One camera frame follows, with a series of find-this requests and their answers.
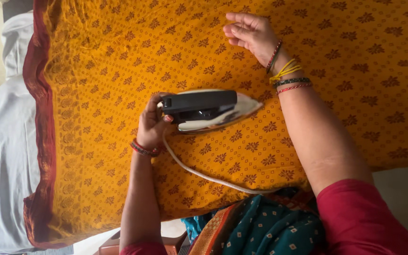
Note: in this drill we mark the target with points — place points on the red green beaded bangle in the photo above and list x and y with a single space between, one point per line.
274 56

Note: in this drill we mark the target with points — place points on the black and silver clothes iron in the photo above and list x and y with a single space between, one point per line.
204 106

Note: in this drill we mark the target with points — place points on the red blouse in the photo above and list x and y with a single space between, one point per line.
359 223

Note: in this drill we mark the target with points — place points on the teal dotted saree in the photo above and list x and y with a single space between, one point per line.
267 226

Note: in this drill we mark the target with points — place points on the dark green beaded bangle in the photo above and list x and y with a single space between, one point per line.
292 81

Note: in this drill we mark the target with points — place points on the yellow patterned saree maroon border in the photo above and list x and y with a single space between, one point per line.
119 53

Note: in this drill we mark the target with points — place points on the person's right hand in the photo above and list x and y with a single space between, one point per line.
257 35

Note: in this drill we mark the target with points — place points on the yellow wrist thread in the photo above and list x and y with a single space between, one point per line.
284 70

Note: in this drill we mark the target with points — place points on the thin red bangle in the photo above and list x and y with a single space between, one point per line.
294 87

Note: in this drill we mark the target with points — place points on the red and dark wrist bangles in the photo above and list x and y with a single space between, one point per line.
143 149

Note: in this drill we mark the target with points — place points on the person's right fingers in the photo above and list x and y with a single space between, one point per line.
236 29

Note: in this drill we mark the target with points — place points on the white bed sheet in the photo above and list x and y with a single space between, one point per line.
5 159

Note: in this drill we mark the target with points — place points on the person's left hand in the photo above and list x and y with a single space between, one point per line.
149 127

